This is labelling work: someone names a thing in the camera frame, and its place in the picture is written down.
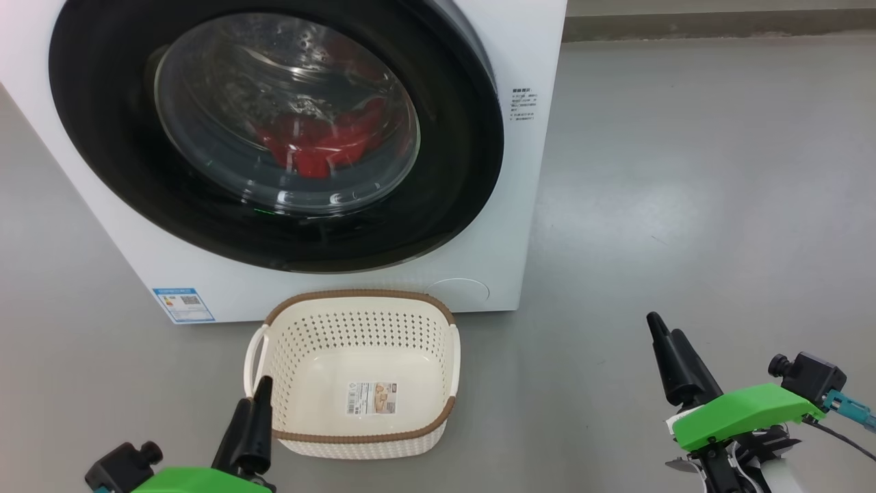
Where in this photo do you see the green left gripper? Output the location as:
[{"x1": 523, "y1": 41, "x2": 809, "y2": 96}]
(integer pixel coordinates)
[{"x1": 130, "y1": 375, "x2": 276, "y2": 493}]

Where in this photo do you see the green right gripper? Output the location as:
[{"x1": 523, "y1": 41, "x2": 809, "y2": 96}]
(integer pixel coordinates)
[{"x1": 647, "y1": 312, "x2": 826, "y2": 493}]

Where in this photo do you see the red and white garment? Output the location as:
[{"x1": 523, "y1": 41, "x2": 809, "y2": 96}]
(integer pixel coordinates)
[{"x1": 256, "y1": 96, "x2": 388, "y2": 181}]

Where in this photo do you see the black round washer door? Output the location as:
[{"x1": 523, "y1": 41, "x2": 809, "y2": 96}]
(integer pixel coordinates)
[{"x1": 48, "y1": 0, "x2": 506, "y2": 274}]

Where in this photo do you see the cream basket with brown rim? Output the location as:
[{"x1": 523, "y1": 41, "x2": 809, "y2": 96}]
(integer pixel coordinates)
[{"x1": 244, "y1": 288, "x2": 461, "y2": 460}]

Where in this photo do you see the printed product label sticker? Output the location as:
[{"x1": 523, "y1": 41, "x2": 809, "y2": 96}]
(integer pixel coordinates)
[{"x1": 345, "y1": 381, "x2": 398, "y2": 417}]

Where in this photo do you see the white front-load washing machine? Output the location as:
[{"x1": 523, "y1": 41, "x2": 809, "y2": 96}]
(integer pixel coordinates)
[{"x1": 0, "y1": 0, "x2": 569, "y2": 325}]

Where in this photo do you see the blue energy label sticker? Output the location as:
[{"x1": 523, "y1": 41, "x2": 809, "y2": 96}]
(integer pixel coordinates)
[{"x1": 152, "y1": 288, "x2": 216, "y2": 325}]

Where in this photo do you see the round white filter cover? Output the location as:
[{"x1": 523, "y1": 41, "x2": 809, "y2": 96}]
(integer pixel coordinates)
[{"x1": 425, "y1": 277, "x2": 491, "y2": 313}]

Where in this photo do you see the teal right camera connector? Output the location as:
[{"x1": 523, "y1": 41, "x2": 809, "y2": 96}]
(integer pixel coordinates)
[{"x1": 821, "y1": 388, "x2": 876, "y2": 433}]

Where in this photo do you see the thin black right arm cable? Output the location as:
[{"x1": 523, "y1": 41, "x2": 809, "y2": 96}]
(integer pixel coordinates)
[{"x1": 801, "y1": 416, "x2": 876, "y2": 462}]

